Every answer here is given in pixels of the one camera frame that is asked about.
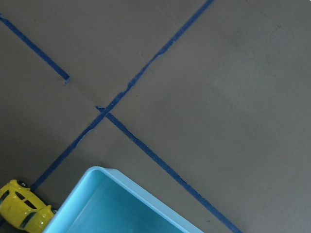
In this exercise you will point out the blue plastic bin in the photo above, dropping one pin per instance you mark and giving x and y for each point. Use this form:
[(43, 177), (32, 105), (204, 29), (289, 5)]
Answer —
[(106, 201)]

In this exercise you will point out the yellow beetle toy car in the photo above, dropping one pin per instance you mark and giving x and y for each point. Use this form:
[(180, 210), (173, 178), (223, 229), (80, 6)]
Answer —
[(23, 209)]

